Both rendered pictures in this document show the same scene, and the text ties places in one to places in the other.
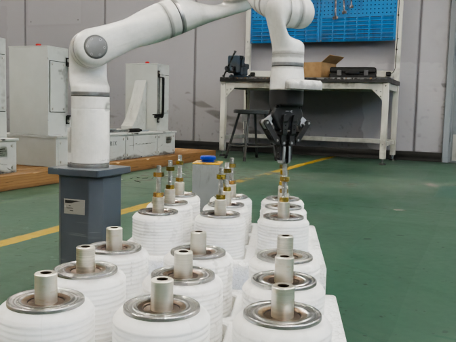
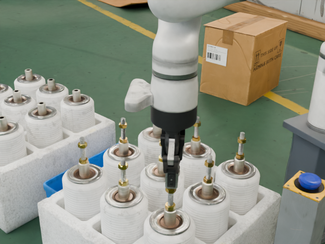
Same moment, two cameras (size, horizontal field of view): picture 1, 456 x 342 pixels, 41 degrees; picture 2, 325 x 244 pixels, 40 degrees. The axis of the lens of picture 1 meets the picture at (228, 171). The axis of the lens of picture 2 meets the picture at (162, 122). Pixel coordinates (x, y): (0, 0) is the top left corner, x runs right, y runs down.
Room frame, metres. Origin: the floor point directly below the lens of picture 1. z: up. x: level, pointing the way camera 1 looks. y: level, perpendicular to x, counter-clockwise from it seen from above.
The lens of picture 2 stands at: (1.70, -0.67, 0.79)
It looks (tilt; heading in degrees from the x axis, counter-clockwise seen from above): 27 degrees down; 125
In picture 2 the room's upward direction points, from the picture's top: 1 degrees clockwise
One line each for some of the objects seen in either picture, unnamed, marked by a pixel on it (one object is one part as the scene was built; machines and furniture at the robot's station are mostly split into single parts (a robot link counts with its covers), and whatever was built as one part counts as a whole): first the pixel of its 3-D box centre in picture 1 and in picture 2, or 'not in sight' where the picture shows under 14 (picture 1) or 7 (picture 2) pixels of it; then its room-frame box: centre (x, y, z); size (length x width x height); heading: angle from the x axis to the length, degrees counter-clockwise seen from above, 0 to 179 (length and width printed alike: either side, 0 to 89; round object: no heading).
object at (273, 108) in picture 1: (286, 108); (173, 124); (1.34, -0.12, 0.45); 0.08 x 0.08 x 0.09
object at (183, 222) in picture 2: (282, 199); (169, 221); (1.34, -0.12, 0.25); 0.08 x 0.08 x 0.01
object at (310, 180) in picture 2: (207, 159); (309, 182); (1.53, 0.05, 0.32); 0.04 x 0.04 x 0.02
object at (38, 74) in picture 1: (93, 106); not in sight; (4.38, 0.98, 0.45); 1.51 x 0.57 x 0.74; 157
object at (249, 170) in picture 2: (179, 195); (238, 169); (1.36, 0.11, 0.25); 0.08 x 0.08 x 0.01
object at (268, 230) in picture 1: (281, 264); (87, 207); (1.11, -0.11, 0.16); 0.10 x 0.10 x 0.18
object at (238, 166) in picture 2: (179, 189); (239, 164); (1.36, 0.11, 0.26); 0.02 x 0.02 x 0.03
